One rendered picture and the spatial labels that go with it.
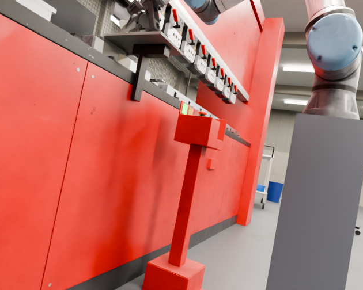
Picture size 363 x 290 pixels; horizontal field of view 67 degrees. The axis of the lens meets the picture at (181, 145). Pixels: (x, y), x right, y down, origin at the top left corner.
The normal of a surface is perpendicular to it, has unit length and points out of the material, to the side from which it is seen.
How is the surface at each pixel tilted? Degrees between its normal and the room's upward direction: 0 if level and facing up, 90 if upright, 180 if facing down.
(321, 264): 90
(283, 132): 90
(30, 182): 90
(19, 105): 90
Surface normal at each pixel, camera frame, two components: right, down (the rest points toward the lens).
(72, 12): 0.88, 0.15
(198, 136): -0.43, -0.12
